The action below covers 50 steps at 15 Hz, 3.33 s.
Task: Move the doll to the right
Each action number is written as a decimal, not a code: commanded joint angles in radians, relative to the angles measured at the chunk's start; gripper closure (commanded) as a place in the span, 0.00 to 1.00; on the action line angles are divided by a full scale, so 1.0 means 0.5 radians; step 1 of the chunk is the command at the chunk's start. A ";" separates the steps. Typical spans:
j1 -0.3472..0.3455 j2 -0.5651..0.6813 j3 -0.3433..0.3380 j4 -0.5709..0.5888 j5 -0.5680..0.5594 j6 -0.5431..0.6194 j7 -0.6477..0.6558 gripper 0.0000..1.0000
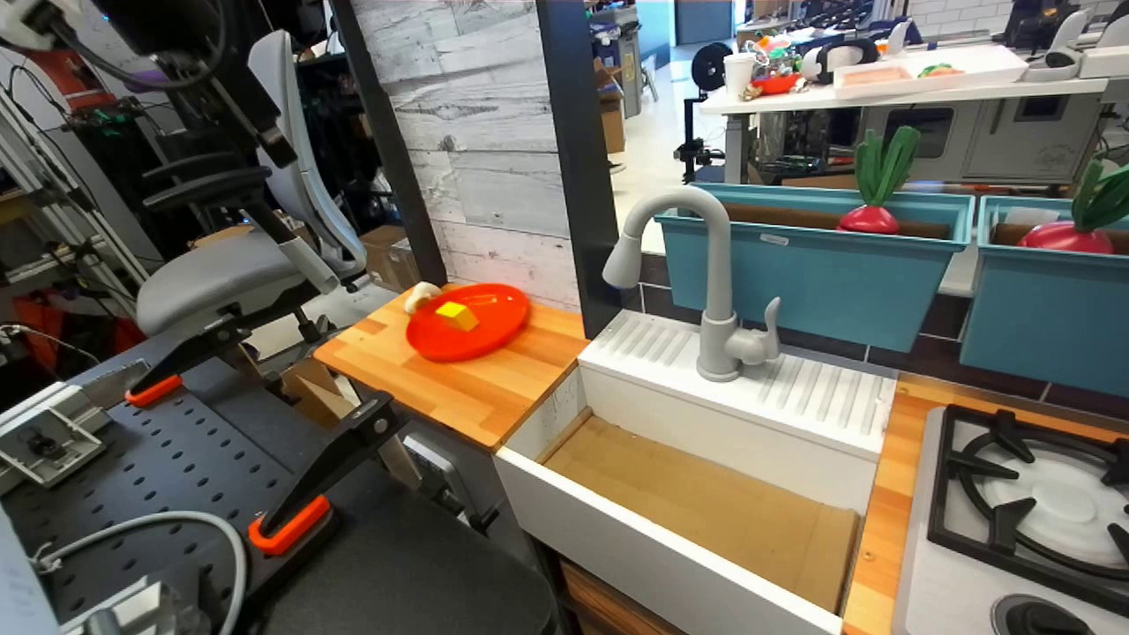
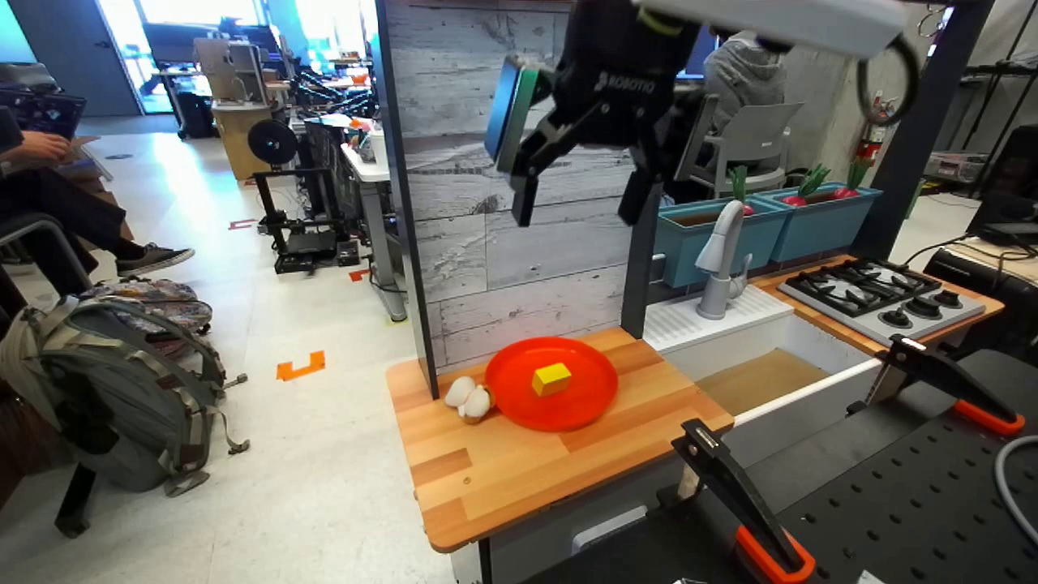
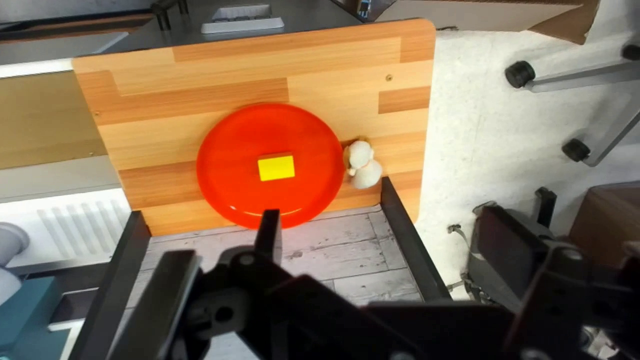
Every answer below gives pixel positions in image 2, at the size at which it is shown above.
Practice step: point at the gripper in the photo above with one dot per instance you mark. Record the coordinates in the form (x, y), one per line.
(624, 65)

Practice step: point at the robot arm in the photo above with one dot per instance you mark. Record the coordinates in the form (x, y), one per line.
(770, 20)

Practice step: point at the white doll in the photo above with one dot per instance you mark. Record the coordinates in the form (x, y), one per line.
(472, 399)

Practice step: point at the toy kitchen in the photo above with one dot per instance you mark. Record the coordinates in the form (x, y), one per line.
(519, 243)

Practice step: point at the teal planter box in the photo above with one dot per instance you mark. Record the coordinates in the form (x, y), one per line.
(689, 243)
(819, 227)

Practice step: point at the toy vegetable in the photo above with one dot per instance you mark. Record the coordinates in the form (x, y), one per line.
(853, 180)
(807, 185)
(739, 185)

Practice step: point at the grey toy tap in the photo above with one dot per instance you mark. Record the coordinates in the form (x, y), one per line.
(724, 243)

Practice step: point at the grey chair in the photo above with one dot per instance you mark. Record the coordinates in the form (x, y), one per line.
(750, 134)

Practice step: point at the person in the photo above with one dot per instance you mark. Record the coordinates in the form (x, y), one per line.
(742, 77)
(57, 203)

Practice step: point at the yellow block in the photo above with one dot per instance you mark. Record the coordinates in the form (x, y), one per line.
(551, 379)

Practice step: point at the white desk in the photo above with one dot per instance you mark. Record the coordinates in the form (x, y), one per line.
(377, 195)

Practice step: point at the orange plate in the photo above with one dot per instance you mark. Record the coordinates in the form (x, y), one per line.
(584, 405)

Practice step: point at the toy kitchen sink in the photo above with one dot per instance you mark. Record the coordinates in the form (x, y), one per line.
(754, 357)

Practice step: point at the red fire extinguisher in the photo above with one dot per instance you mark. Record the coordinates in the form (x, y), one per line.
(869, 146)

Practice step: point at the toy stove burner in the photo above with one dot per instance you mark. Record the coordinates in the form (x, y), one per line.
(868, 292)

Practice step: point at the black 3d printer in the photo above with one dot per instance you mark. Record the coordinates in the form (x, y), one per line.
(300, 235)

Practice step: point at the white rod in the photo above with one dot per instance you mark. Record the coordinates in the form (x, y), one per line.
(803, 393)

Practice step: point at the stove knob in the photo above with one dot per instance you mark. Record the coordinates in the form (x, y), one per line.
(923, 307)
(896, 318)
(947, 298)

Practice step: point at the black and orange clamp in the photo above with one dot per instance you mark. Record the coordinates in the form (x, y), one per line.
(941, 377)
(730, 487)

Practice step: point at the wooden cabinet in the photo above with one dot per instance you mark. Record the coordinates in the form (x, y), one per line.
(239, 138)

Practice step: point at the floral backpack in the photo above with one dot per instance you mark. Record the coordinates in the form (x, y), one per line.
(154, 298)

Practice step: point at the grey backpack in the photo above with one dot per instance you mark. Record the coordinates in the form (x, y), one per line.
(122, 397)

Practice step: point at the laptop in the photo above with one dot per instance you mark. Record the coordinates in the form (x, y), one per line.
(40, 112)

